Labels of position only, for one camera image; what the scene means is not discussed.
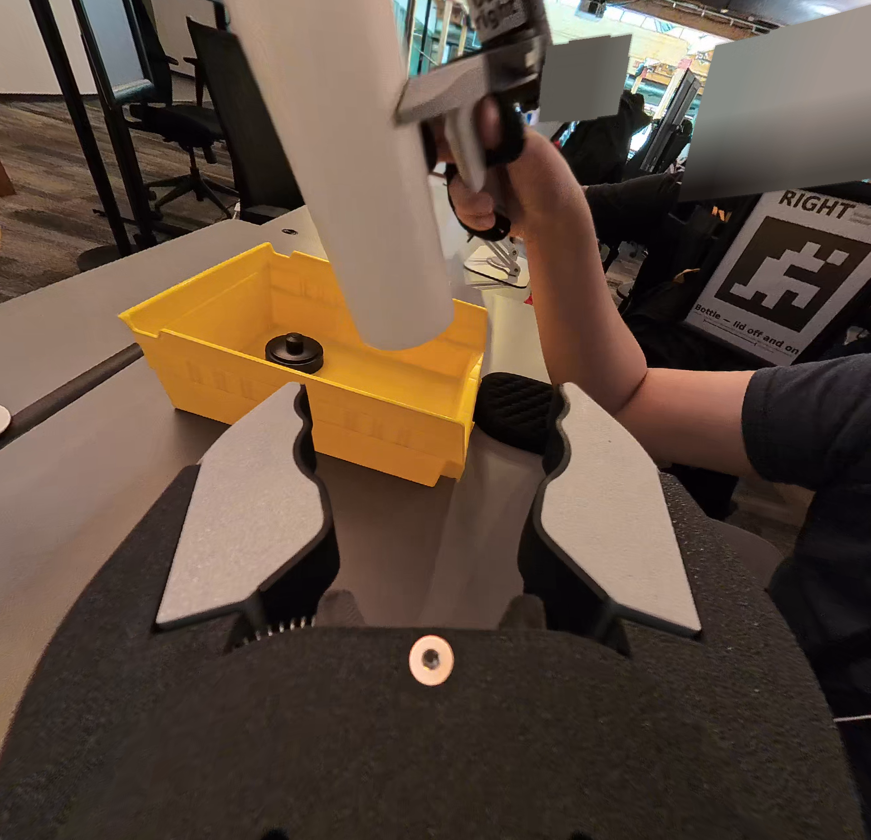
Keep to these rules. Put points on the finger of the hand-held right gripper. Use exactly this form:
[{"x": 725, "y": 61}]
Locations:
[{"x": 463, "y": 89}]

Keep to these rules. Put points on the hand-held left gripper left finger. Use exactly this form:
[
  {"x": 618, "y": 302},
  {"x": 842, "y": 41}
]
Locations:
[{"x": 245, "y": 520}]

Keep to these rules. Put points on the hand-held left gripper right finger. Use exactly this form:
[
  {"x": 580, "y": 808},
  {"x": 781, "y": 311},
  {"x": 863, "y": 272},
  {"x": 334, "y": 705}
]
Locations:
[{"x": 619, "y": 527}]

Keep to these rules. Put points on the white plastic bottle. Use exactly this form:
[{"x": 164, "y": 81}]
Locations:
[{"x": 340, "y": 146}]

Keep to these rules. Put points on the yellow plastic bin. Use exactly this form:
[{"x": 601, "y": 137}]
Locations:
[{"x": 368, "y": 405}]

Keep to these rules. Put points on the black bottle lid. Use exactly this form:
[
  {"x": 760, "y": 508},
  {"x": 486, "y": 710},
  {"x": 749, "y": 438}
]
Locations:
[{"x": 294, "y": 354}]

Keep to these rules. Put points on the person's right forearm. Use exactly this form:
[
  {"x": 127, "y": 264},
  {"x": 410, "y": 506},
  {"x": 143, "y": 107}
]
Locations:
[{"x": 599, "y": 337}]

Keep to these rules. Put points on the person's right hand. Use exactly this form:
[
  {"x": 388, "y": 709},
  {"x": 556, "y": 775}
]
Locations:
[{"x": 545, "y": 180}]

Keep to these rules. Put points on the black textured pad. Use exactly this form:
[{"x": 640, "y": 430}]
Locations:
[{"x": 517, "y": 412}]

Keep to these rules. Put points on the black office chair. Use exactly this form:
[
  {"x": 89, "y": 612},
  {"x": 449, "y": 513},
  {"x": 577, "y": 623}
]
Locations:
[{"x": 177, "y": 126}]

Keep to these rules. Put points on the black framed tag sign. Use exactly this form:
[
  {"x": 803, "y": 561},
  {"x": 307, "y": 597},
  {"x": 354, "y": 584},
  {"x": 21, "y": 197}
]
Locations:
[{"x": 796, "y": 275}]

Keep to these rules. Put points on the black metal stand leg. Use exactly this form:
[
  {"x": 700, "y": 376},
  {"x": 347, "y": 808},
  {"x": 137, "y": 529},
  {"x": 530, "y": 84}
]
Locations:
[
  {"x": 61, "y": 119},
  {"x": 136, "y": 160}
]

